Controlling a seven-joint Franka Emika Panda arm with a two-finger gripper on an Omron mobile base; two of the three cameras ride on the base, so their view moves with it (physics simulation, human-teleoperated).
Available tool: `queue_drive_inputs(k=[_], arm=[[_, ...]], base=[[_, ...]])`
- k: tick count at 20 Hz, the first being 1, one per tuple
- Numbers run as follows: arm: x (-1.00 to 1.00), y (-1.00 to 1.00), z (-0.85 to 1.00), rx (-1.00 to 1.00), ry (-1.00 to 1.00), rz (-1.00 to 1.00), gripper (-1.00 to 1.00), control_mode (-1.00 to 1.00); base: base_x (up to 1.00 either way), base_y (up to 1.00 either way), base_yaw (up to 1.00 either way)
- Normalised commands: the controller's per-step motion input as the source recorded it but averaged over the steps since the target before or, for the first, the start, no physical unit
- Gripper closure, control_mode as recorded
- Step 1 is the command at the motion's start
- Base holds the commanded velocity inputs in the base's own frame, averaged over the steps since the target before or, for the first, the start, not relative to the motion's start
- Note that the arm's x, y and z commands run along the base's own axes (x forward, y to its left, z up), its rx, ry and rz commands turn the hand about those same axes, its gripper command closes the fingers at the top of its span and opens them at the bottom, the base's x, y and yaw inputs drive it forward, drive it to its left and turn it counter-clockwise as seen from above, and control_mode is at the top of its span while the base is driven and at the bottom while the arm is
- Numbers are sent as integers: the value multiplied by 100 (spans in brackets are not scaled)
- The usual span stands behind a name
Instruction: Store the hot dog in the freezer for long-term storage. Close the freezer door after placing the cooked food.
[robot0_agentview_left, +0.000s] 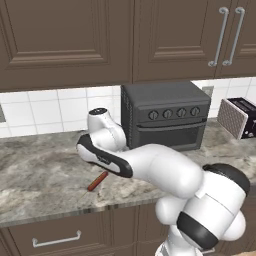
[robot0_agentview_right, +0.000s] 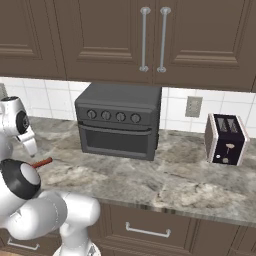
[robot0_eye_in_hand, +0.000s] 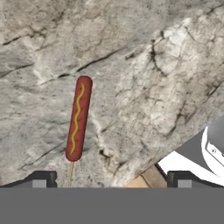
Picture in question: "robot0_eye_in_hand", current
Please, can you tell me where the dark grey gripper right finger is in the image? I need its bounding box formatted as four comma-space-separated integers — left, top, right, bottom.
166, 170, 224, 189

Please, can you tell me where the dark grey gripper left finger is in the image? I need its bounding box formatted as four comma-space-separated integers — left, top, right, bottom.
0, 170, 58, 189

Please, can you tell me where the red hot dog on stick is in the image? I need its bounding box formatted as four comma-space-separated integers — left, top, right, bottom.
65, 75, 94, 189

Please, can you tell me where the white and grey round object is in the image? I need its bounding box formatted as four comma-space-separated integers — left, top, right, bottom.
200, 115, 224, 179

